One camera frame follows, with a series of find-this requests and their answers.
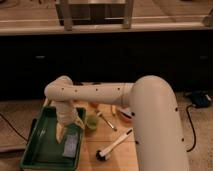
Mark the green vegetable toy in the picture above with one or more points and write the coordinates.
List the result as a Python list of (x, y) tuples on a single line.
[(46, 102)]

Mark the wooden stool frame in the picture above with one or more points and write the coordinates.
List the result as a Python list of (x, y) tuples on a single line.
[(94, 12)]

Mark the green plastic cup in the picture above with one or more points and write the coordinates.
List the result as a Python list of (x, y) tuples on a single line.
[(92, 122)]

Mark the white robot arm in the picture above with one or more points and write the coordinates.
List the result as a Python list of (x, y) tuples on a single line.
[(158, 133)]

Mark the blue sponge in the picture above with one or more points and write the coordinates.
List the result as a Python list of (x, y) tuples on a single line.
[(70, 146)]

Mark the green plastic tray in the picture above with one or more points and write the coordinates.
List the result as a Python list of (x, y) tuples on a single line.
[(43, 152)]

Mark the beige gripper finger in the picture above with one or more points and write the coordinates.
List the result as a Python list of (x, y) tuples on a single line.
[(60, 131), (79, 123)]

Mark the white dish brush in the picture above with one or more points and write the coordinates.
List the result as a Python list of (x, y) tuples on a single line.
[(103, 155)]

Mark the orange fruit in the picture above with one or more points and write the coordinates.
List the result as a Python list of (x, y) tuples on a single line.
[(94, 105)]

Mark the black floor device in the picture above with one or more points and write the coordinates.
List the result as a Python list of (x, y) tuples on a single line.
[(199, 99)]

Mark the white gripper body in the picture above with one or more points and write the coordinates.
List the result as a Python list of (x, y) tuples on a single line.
[(66, 112)]

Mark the orange bowl with cloth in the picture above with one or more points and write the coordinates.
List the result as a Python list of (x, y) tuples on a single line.
[(124, 114)]

